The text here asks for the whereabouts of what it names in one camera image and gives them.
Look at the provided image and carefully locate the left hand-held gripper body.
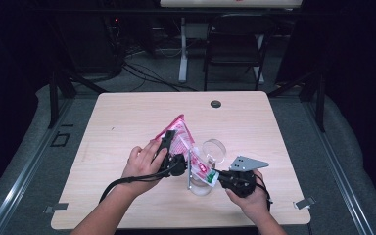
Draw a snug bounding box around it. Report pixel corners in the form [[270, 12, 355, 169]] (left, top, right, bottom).
[[158, 148, 193, 191]]

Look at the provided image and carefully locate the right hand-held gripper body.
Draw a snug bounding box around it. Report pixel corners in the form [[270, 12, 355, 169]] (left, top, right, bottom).
[[217, 155, 270, 199]]

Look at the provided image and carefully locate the red and white plastic bag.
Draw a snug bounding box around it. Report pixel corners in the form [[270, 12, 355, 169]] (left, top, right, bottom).
[[152, 114, 220, 189]]

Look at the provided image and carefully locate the glass jar with hinged lid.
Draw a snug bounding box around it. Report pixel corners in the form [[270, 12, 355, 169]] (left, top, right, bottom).
[[187, 138, 227, 197]]

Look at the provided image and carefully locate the person's right hand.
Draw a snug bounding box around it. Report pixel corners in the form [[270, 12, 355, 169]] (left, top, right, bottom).
[[224, 169, 271, 225]]

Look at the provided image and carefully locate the person's left hand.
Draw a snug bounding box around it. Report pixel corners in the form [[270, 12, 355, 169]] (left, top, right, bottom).
[[121, 139, 169, 197]]

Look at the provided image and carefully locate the white desk leg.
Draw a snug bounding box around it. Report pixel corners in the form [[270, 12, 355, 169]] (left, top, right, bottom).
[[178, 16, 189, 84], [255, 33, 265, 85]]

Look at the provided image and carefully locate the black folding chair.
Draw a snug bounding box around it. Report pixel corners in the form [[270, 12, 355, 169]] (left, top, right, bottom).
[[203, 13, 277, 92]]

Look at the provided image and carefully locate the black metal stand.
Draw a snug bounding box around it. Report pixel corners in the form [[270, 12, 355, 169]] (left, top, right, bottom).
[[47, 65, 110, 130], [267, 65, 327, 133]]

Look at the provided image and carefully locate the dark equipment box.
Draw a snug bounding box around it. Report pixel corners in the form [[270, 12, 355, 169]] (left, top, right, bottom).
[[57, 14, 123, 74]]

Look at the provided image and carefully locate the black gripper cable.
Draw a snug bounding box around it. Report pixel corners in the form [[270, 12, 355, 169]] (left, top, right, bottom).
[[256, 174, 274, 212], [98, 161, 181, 204]]

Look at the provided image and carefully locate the black floor cable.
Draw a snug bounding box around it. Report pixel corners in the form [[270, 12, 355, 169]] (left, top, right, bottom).
[[123, 67, 181, 92], [122, 62, 199, 93]]

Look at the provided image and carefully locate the metal floor rail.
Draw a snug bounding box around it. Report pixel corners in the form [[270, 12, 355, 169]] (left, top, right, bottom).
[[0, 97, 73, 235], [302, 97, 376, 235]]

